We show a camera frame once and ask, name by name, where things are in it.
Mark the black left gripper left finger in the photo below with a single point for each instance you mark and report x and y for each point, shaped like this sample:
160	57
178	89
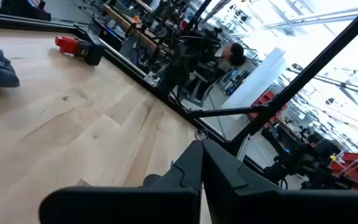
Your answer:
135	205

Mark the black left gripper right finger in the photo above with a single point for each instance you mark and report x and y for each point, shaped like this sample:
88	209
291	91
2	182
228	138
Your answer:
259	205

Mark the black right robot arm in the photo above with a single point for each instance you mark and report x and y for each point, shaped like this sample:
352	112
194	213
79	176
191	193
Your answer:
182	62

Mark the white column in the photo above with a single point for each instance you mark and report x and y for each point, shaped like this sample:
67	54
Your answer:
259	81

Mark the person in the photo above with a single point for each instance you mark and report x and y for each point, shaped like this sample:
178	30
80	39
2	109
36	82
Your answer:
236	54

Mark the red black power tool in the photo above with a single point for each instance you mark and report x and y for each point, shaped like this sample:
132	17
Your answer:
79	49

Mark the black computer tower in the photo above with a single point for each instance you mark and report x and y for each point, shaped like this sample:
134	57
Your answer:
107	32

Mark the wooden workbench grey legs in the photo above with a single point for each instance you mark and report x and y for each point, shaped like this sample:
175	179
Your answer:
126	21

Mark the black red tool case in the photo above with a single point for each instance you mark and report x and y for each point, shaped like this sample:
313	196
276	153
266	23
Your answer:
20	9

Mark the white rail bracket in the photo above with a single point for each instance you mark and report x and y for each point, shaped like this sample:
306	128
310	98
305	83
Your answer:
152	79

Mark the black rig frame post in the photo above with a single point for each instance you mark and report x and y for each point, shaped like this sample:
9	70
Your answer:
306	74

